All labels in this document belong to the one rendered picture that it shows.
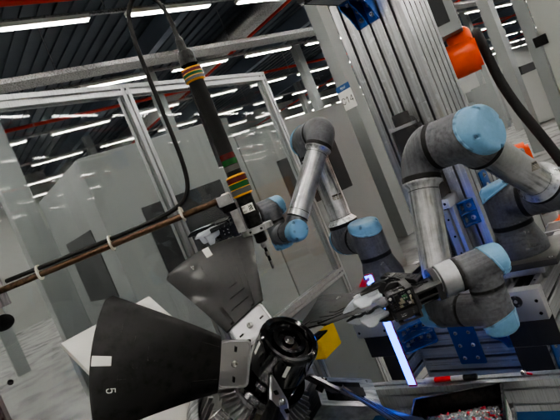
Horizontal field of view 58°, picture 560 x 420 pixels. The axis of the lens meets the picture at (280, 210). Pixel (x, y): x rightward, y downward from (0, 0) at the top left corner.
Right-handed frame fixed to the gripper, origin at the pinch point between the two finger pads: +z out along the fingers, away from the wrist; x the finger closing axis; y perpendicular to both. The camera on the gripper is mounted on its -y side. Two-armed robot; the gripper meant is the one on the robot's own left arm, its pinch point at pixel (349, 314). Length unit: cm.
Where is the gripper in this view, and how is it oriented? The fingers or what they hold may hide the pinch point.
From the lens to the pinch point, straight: 114.1
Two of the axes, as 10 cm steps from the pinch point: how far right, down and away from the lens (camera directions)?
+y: 0.5, 1.5, -9.9
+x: 3.8, 9.1, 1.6
